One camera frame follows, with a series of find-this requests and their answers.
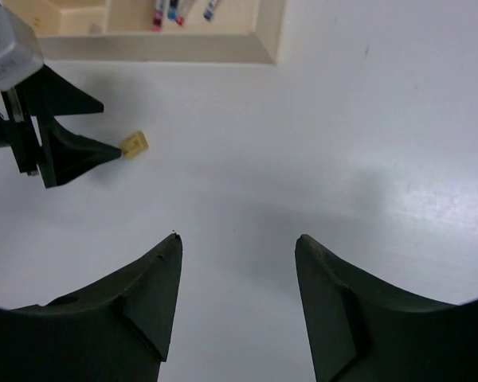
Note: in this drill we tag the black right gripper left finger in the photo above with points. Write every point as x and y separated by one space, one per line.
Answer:
115 329

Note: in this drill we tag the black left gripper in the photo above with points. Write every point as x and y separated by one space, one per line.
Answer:
62 156

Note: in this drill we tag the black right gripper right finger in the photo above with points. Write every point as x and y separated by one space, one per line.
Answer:
361 328

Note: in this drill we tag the small tan eraser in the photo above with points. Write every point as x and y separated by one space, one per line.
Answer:
133 145

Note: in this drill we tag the red gel pen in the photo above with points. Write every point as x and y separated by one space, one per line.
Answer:
183 10

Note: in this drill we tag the blue gel pen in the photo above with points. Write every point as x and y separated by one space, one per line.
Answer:
210 9

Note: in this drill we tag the grey speckled eraser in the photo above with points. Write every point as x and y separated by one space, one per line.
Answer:
94 29

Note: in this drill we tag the cream wooden compartment tray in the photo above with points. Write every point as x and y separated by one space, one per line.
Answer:
241 32

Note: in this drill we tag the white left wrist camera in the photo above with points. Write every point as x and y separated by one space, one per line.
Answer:
20 52

